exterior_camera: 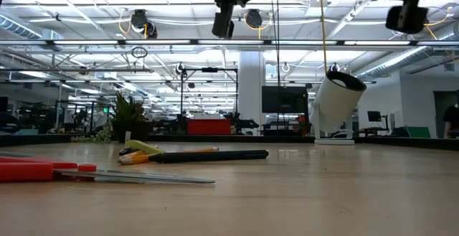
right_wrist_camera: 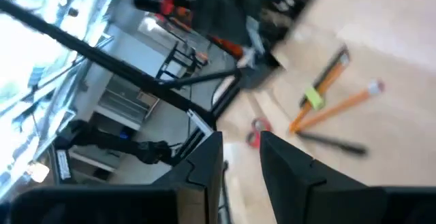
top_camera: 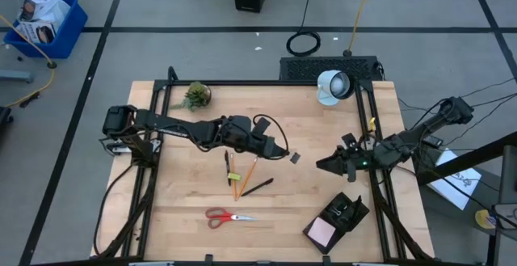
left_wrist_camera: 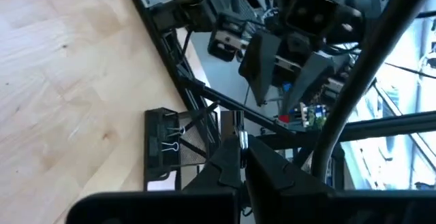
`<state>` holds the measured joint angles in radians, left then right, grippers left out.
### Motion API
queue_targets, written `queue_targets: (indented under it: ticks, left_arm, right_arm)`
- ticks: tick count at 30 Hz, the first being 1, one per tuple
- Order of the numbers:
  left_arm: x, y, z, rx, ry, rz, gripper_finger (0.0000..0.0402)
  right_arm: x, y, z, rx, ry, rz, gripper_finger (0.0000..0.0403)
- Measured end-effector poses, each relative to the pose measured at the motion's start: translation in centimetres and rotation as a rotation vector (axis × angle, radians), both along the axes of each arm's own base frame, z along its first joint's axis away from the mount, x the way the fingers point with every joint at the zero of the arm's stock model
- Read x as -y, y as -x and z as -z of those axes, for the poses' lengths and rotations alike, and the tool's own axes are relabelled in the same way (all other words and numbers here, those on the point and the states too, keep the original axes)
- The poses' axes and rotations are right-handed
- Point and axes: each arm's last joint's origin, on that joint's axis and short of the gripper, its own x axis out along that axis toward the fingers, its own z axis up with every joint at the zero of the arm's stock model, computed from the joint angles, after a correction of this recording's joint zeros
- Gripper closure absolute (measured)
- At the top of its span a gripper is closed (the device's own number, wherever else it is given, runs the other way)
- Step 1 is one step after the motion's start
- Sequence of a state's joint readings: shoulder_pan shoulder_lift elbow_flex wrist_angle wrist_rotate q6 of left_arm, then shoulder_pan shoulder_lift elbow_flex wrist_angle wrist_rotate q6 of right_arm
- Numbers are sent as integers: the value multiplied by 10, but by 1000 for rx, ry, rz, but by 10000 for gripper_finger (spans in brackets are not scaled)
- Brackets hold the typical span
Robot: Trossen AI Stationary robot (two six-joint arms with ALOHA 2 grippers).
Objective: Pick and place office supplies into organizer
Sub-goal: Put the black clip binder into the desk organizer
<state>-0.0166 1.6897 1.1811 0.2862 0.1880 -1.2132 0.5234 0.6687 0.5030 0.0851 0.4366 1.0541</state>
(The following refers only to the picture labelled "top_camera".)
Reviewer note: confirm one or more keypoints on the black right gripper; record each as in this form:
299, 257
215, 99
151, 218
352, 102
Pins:
363, 157

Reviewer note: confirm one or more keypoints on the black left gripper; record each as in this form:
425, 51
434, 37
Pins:
248, 140

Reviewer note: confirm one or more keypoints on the black binder clip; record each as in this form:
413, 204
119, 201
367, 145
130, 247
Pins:
295, 157
337, 211
343, 207

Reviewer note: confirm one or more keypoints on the yellow pencil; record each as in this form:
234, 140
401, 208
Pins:
234, 189
247, 179

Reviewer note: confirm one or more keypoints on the black desk organizer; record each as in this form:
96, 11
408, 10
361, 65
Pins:
343, 227

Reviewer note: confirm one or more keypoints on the pink sticky note pad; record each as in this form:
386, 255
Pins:
322, 231

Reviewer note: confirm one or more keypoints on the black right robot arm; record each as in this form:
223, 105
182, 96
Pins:
424, 132

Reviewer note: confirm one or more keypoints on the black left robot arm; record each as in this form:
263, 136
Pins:
173, 128

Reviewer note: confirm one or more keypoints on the white spotlight lamp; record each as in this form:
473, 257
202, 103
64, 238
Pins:
332, 88

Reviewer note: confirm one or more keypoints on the black perforated computer case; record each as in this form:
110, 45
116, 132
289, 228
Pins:
307, 68

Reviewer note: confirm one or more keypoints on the potted green succulent plant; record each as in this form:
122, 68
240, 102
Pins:
197, 95

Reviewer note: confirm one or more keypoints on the black metal stand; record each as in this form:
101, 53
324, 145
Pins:
464, 161

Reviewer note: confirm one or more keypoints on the yellow tape roll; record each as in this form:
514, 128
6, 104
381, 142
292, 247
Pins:
482, 219

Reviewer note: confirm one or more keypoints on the blue plastic bin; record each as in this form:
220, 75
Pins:
68, 35

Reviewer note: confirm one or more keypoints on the white printed cardboard box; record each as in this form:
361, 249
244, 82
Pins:
32, 31
50, 11

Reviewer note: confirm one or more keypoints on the grey metal table foot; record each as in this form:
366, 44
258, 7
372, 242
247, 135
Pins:
16, 76

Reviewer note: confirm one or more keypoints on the black aluminium table frame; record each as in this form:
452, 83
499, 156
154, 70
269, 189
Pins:
242, 83

